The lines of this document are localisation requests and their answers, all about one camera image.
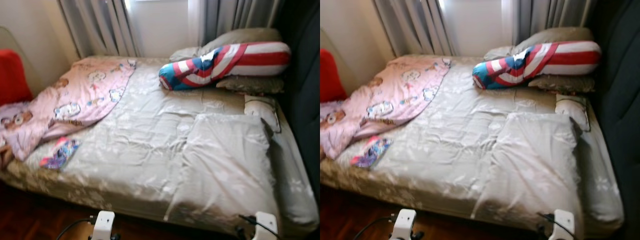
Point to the colourful manga book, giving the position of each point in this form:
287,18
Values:
372,151
60,154

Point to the large grey floral pillow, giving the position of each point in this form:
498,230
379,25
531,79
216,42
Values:
225,165
535,165

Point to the large red fabric cushion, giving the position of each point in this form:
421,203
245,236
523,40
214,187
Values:
12,75
332,75

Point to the dark grey upholstered headboard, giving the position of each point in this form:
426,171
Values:
620,75
305,75

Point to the small white pillow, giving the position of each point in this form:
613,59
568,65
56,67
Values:
262,111
573,110

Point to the pink cartoon bear blanket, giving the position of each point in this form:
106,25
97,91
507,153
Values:
390,100
75,100

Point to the red white blue striped pillow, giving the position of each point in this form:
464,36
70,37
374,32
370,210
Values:
225,62
537,62

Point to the plain grey pillow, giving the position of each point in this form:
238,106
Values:
240,37
555,36

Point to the grey curtain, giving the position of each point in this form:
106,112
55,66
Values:
100,27
240,17
555,15
415,27

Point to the bed with grey floral sheet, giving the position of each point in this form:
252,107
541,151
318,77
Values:
460,130
150,130

